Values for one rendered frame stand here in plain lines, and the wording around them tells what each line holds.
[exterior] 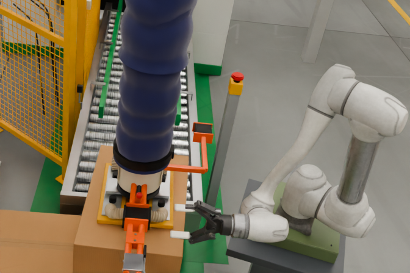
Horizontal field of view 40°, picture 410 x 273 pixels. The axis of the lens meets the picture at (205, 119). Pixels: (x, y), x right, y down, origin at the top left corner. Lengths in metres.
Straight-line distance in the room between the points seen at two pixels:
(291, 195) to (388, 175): 2.14
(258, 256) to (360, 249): 1.43
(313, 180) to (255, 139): 2.04
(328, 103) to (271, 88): 3.15
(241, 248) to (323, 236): 0.37
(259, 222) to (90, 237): 0.62
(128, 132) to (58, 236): 0.86
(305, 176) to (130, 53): 0.96
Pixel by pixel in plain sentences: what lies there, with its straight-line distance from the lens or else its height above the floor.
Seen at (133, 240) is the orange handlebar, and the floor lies 1.10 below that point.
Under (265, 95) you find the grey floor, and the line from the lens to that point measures 4.98.
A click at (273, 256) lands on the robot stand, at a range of 2.48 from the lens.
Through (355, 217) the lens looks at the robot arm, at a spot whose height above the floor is 1.04.
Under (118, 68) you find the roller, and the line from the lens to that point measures 3.96.
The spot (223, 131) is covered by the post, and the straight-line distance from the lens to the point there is 3.22.
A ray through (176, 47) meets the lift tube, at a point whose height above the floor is 1.69.
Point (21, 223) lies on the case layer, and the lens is 2.77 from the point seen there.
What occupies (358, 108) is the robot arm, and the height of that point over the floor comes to 1.58.
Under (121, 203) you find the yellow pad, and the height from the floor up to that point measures 0.98.
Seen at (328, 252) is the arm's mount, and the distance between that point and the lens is 2.51.
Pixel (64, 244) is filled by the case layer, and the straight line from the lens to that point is 2.67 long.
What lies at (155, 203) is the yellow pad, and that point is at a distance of 2.25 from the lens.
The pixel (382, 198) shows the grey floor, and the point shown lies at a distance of 4.26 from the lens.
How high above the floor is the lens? 2.52
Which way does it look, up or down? 34 degrees down
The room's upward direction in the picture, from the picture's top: 11 degrees clockwise
